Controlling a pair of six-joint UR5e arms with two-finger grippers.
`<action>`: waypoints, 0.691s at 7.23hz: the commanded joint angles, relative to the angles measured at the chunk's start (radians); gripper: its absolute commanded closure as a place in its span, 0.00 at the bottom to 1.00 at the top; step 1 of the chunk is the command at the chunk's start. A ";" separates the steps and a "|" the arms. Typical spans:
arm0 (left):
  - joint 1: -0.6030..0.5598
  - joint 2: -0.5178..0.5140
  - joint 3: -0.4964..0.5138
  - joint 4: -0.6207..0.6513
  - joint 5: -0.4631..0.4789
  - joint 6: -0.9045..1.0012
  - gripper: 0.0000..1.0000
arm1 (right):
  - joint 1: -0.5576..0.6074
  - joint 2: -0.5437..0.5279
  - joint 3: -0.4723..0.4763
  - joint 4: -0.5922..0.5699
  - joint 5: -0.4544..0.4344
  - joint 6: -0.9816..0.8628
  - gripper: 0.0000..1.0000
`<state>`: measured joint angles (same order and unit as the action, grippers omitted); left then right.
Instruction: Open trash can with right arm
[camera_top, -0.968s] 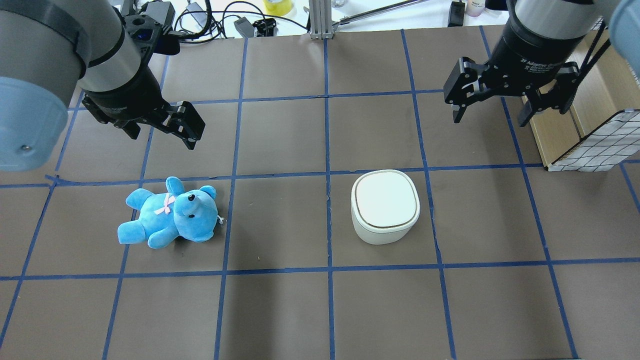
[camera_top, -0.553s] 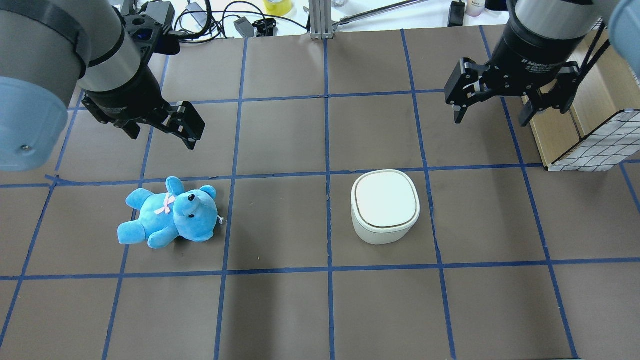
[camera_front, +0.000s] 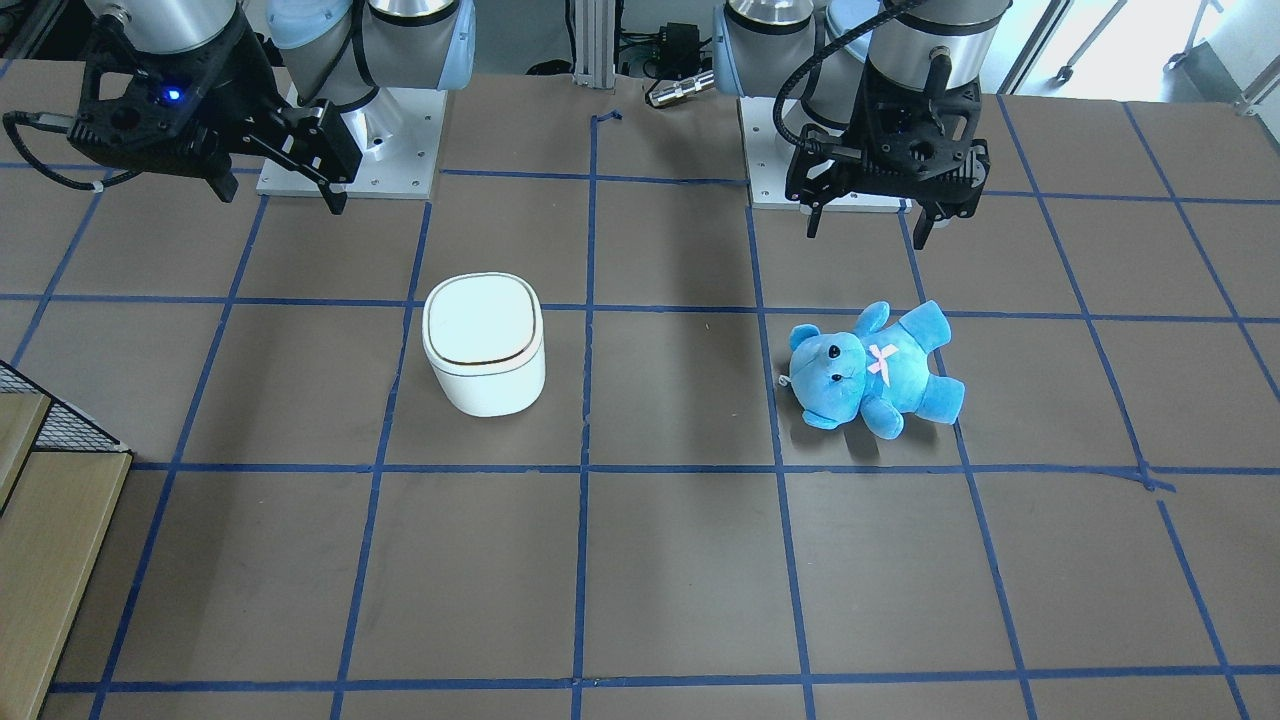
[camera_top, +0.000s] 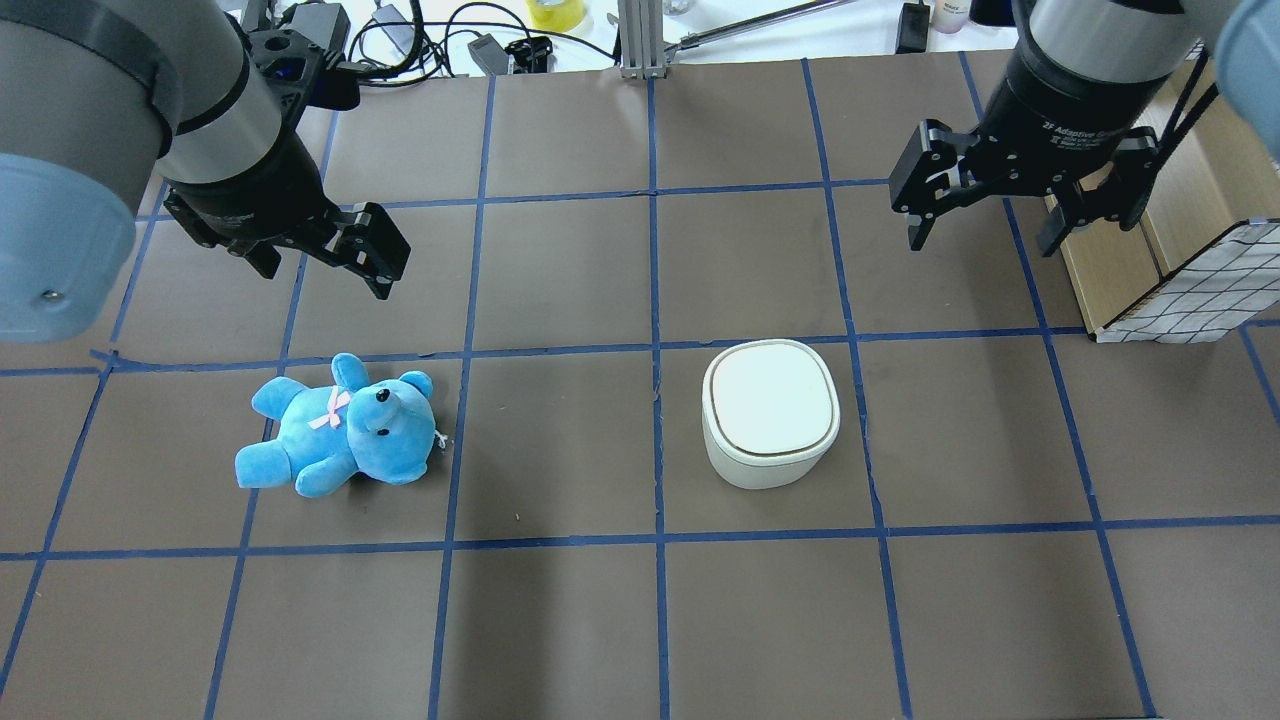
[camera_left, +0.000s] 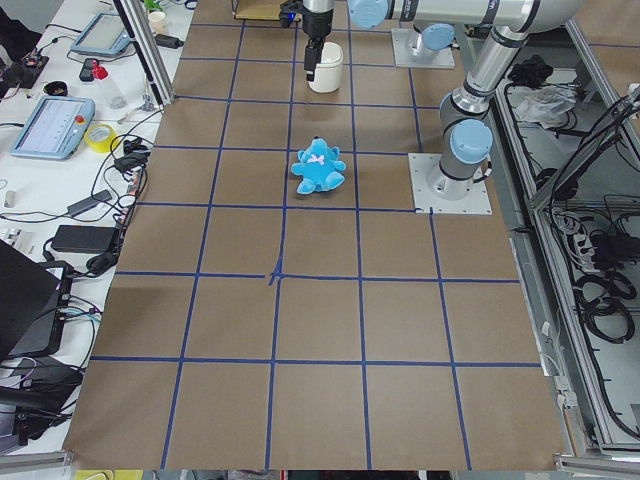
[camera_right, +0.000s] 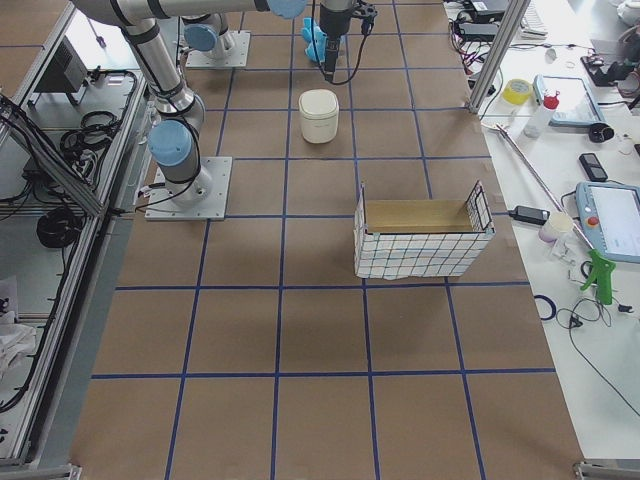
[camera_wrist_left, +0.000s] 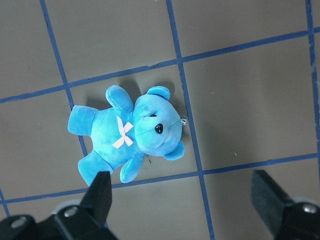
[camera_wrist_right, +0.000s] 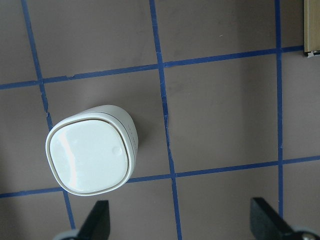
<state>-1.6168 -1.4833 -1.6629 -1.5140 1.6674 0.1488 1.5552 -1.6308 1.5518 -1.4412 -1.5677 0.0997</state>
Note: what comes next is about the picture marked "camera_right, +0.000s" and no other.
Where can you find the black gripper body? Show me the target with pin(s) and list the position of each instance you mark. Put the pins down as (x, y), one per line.
(333, 21)

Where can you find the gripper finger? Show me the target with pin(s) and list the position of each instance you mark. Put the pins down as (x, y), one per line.
(331, 57)

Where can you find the white lidded trash can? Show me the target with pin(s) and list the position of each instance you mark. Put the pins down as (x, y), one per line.
(319, 115)

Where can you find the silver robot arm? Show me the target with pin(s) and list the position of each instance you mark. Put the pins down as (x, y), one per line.
(209, 34)
(174, 142)

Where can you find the blue teddy bear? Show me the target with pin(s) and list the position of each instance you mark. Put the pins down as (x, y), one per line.
(315, 40)

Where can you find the yellow tape roll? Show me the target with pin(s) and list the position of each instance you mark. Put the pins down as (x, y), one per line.
(517, 91)

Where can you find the grid-patterned wooden box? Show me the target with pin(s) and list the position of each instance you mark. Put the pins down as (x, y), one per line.
(397, 239)

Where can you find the red-capped clear bottle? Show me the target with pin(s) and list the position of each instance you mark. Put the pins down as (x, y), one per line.
(539, 121)

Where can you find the teach pendant far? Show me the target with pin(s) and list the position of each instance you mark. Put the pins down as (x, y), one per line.
(577, 104)

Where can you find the teach pendant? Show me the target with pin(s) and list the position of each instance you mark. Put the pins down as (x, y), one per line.
(577, 104)
(609, 217)

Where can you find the black power adapter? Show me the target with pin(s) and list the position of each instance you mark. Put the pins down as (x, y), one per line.
(529, 215)

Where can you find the blue tape roll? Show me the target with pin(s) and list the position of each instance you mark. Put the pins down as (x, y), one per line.
(547, 308)

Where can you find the teach pendant near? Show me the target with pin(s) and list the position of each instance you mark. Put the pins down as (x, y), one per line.
(609, 217)

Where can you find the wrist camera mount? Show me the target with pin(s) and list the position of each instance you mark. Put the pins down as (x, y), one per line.
(366, 13)

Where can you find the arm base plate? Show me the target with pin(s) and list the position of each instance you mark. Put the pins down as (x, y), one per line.
(237, 58)
(205, 199)

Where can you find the aluminium frame post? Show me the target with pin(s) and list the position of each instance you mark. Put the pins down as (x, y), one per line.
(506, 31)

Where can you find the green-handled reacher tool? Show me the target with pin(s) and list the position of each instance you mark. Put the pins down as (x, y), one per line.
(600, 275)

